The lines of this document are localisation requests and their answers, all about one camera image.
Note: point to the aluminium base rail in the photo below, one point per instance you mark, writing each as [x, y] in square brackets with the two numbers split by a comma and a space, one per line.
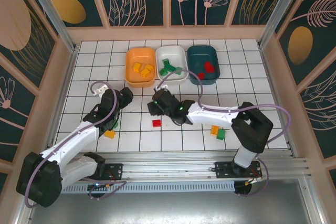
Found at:
[170, 163]

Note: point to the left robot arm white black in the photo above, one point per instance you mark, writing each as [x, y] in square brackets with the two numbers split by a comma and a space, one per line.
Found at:
[76, 140]

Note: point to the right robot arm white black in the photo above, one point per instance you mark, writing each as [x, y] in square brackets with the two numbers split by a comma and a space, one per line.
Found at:
[210, 113]

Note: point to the aluminium frame post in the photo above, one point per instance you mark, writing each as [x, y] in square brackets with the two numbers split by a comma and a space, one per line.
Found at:
[52, 11]
[278, 11]

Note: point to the orange plastic container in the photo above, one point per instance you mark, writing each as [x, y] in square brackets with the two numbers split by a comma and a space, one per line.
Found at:
[131, 56]

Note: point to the white plastic container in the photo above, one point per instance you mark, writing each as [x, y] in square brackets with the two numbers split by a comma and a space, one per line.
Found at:
[170, 53]

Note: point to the teal plastic container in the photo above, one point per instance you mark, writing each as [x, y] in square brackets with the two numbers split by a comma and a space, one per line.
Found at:
[197, 58]

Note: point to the small green circuit board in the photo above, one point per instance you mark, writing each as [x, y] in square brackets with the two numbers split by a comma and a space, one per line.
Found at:
[98, 186]

